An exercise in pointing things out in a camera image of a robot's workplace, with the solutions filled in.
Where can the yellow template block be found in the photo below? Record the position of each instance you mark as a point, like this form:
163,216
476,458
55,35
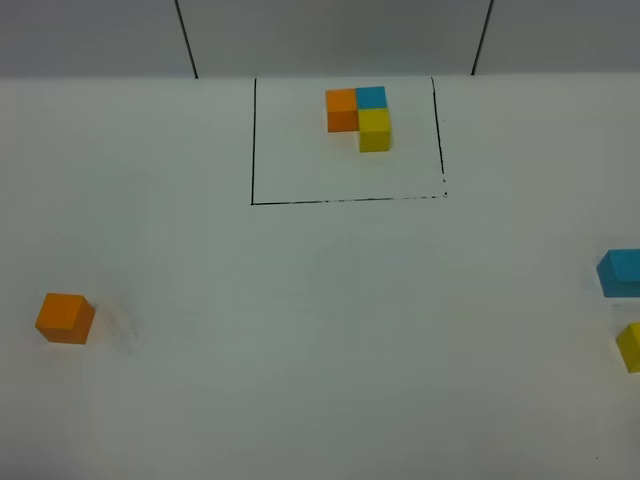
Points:
375,130

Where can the orange template block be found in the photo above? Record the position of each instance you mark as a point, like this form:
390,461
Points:
342,110

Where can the blue template block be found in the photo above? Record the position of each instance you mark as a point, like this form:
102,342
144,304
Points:
371,97

